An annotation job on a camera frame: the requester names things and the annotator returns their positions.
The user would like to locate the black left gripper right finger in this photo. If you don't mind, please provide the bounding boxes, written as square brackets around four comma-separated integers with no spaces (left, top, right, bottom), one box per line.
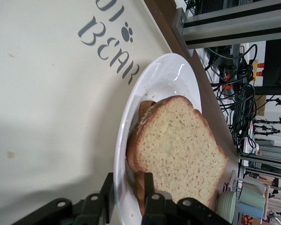
[141,172,225,225]

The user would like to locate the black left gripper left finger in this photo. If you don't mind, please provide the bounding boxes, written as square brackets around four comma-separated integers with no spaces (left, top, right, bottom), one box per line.
[11,172,114,225]

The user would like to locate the brown-crust bread slice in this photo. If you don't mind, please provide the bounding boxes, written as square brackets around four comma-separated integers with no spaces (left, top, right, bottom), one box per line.
[126,95,229,210]

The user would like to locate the white round plate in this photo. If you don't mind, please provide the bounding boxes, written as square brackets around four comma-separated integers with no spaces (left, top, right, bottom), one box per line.
[113,52,236,225]

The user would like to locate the mint green bowl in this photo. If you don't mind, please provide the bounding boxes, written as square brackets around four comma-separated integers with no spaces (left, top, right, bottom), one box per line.
[215,191,237,222]

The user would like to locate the pale green cup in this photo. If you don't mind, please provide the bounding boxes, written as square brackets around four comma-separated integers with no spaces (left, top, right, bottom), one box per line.
[238,184,267,207]

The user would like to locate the light blue cup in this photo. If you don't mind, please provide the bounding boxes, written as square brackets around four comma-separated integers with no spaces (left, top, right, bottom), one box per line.
[238,202,265,218]

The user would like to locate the cream tray with bear print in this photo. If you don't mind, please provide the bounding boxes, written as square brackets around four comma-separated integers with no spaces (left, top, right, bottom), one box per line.
[0,0,176,225]

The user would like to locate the white wire cup rack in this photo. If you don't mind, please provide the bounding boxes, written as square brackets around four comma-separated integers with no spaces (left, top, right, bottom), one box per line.
[229,170,272,225]

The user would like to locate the black floor cable bundle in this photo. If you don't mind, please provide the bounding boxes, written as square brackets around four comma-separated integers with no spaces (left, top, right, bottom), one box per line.
[205,43,267,153]

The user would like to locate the aluminium camera stand profile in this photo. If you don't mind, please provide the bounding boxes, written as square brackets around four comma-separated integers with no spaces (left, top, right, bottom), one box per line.
[172,0,281,58]

